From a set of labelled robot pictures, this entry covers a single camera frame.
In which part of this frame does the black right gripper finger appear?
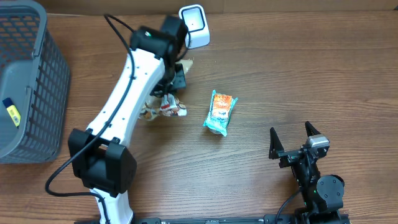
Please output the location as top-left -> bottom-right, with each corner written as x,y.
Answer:
269,128 -> 284,159
305,121 -> 320,137

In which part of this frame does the red stick snack packet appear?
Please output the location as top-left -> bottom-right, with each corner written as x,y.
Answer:
160,93 -> 176,111

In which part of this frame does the beige brown snack pouch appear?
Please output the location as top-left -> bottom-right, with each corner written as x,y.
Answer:
139,59 -> 193,121

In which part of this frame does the teal orange snack pack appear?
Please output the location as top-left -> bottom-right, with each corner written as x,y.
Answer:
203,90 -> 238,136

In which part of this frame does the yellow highlighter pen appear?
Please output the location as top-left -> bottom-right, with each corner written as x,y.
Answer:
2,98 -> 21,128

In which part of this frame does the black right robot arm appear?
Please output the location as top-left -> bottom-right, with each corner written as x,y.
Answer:
269,121 -> 350,224

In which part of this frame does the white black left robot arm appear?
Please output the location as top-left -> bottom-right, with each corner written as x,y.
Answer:
68,16 -> 188,223

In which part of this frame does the white barcode scanner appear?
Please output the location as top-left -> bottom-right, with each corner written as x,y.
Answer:
178,4 -> 210,49

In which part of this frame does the grey plastic shopping basket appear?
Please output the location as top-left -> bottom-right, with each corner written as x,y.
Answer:
1,1 -> 71,164

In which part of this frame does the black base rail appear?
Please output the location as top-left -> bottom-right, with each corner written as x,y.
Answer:
74,215 -> 351,224

